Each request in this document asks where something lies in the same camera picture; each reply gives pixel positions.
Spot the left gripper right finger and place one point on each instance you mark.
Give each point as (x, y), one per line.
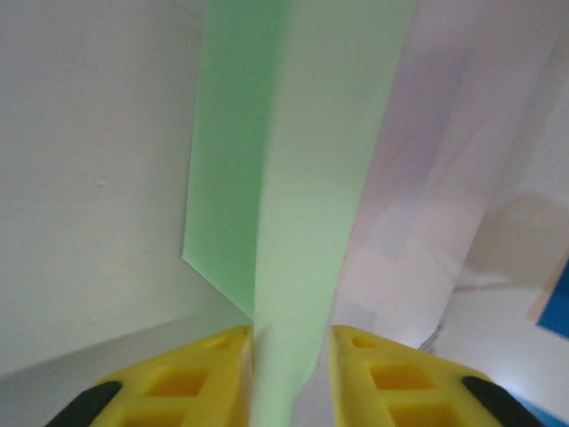
(400, 382)

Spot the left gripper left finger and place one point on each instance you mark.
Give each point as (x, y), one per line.
(186, 382)

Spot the light green paper sheet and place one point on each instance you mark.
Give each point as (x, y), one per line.
(289, 178)

